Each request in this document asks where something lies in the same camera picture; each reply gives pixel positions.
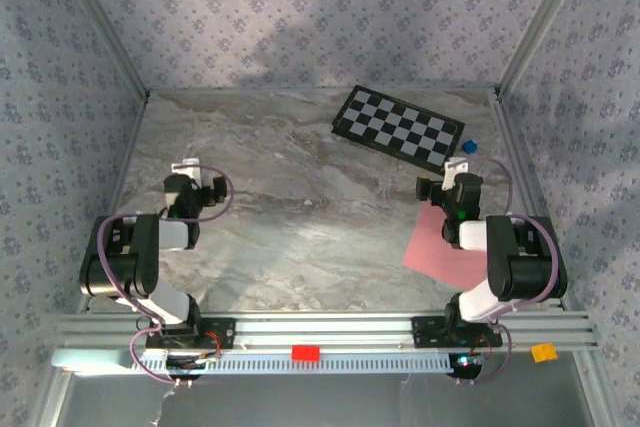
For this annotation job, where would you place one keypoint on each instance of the pink paper sheet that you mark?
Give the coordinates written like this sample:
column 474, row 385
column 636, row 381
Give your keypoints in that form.
column 430, row 252

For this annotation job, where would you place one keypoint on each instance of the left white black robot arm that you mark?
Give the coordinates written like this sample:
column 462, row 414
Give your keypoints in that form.
column 175, row 236

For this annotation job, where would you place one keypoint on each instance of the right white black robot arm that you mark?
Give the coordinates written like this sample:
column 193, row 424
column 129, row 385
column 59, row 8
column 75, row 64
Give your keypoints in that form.
column 472, row 236

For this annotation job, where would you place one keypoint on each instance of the blue toy brick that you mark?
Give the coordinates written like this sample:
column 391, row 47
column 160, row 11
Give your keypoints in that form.
column 469, row 147

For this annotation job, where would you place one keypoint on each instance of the black white checkerboard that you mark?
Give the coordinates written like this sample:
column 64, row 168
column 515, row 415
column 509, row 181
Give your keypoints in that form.
column 397, row 129

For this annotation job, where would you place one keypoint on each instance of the black round controller board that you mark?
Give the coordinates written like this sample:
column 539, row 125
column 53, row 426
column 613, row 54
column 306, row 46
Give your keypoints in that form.
column 185, row 363
column 467, row 366

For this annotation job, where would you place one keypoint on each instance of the orange toy brick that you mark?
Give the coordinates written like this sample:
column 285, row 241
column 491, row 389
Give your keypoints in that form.
column 544, row 353

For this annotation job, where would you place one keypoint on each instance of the pale blue flat plate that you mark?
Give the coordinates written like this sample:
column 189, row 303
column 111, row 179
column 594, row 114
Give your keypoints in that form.
column 90, row 359

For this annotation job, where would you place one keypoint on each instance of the red toy brick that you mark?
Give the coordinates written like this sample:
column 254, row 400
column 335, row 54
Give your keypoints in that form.
column 305, row 353

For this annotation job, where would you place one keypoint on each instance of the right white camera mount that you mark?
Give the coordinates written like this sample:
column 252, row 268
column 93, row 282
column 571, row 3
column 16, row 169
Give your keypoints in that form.
column 454, row 169

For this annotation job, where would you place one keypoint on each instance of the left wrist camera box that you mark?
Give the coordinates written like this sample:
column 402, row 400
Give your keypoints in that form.
column 218, row 189

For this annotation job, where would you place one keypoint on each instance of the aluminium frame rail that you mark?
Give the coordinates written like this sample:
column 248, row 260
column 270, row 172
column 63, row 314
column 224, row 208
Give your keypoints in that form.
column 250, row 90
column 123, row 172
column 522, row 172

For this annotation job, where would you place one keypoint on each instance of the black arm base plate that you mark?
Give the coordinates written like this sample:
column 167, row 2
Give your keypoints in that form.
column 225, row 332
column 425, row 332

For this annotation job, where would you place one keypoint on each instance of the wide aluminium extrusion rail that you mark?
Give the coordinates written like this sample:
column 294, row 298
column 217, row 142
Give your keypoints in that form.
column 325, row 329

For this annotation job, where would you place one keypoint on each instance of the aluminium frame post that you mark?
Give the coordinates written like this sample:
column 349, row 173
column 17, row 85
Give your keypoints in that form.
column 106, row 22
column 540, row 22

